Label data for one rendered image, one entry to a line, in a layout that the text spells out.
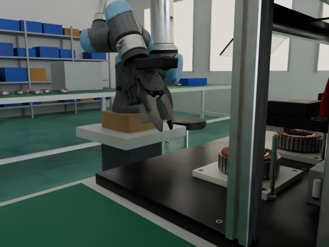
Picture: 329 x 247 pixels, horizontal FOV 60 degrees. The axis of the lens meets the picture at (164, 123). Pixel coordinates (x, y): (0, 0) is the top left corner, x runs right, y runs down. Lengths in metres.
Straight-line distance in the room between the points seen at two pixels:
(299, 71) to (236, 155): 5.24
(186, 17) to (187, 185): 6.60
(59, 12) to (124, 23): 6.95
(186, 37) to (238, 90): 6.66
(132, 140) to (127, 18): 0.40
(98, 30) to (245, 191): 0.71
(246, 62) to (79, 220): 0.32
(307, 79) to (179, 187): 5.08
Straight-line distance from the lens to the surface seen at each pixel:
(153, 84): 0.71
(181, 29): 7.09
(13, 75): 6.59
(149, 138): 1.03
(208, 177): 0.53
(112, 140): 1.01
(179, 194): 0.48
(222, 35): 6.35
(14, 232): 0.47
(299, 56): 5.57
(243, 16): 0.32
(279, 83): 5.69
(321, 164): 0.51
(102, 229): 0.43
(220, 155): 0.54
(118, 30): 0.77
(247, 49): 0.32
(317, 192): 0.48
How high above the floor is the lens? 0.97
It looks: 10 degrees down
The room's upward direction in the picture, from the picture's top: straight up
